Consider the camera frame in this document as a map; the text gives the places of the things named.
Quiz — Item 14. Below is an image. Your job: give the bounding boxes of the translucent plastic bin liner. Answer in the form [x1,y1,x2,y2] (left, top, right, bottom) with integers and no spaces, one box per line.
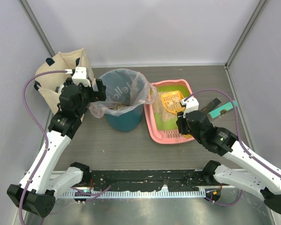
[89,68,158,118]

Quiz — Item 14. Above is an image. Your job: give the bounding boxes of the orange litter scoop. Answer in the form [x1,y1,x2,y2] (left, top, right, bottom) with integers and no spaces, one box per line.
[158,90,184,131]

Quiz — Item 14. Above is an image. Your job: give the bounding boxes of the pink litter box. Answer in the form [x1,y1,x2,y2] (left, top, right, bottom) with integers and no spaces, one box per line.
[143,79,196,144]

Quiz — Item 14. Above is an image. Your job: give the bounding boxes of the teal trash bin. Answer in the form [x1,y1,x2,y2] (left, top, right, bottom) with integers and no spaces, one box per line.
[89,68,150,133]

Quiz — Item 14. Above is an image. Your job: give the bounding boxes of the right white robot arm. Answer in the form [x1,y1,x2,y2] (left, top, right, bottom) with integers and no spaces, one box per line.
[176,111,281,214]

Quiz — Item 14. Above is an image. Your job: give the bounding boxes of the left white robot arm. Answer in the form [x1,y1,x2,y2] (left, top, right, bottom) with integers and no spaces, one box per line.
[7,78,106,218]

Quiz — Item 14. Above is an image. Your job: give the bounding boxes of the beige cat litter pile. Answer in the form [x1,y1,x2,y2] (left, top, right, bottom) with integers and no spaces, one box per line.
[152,92,176,121]

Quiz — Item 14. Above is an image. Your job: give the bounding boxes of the beige canvas tote bag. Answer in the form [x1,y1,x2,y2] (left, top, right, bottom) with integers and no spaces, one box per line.
[35,49,95,114]

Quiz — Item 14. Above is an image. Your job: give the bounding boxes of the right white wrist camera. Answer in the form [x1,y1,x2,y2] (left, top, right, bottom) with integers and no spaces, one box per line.
[180,96,199,118]

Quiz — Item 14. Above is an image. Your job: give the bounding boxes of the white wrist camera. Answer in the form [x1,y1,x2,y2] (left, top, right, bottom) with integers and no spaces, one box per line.
[72,67,92,87]
[180,96,199,118]

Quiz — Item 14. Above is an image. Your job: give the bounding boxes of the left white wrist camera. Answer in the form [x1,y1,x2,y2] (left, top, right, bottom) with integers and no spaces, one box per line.
[72,67,92,87]

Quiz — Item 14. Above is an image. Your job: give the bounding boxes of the teal handled scraper tool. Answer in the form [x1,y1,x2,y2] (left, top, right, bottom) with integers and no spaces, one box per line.
[200,97,234,120]

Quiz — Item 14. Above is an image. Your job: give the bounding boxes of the white slotted cable duct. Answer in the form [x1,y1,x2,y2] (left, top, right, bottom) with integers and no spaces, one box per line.
[59,188,206,199]

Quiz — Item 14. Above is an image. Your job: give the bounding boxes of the aluminium frame rail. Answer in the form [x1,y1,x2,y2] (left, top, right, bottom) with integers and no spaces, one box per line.
[19,167,277,191]

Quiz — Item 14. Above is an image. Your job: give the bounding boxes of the black metal base plate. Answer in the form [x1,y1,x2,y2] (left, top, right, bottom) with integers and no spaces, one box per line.
[70,168,230,193]

